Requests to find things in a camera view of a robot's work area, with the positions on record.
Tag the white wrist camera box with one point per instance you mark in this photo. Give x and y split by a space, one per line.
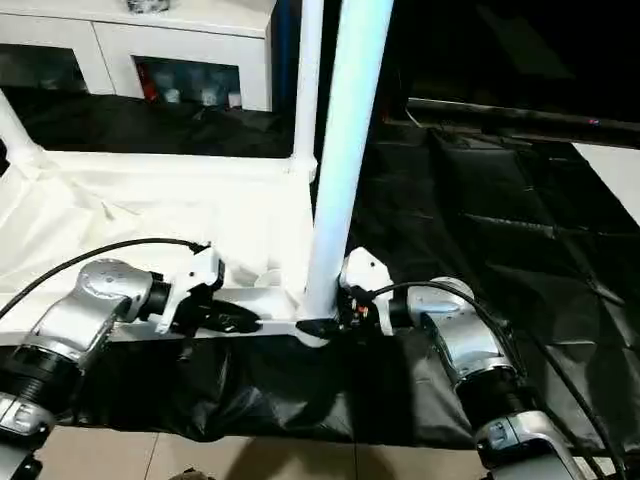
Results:
365 270
195 280

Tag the dark grey rounded object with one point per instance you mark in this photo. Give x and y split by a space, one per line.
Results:
186 475

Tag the crumpled grey object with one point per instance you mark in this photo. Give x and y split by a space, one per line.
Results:
148 5

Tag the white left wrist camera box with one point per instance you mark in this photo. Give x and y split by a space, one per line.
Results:
195 280

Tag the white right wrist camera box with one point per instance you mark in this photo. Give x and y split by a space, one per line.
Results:
365 270

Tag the black plastic mat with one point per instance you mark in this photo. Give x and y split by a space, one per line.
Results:
500 260

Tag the white glass-door cabinet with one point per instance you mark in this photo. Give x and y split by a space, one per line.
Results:
130 45

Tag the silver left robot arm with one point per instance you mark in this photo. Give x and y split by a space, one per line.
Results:
90 310

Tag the white plastic table top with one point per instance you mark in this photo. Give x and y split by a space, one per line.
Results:
150 210

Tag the white flat board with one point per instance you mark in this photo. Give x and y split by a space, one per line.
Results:
615 180

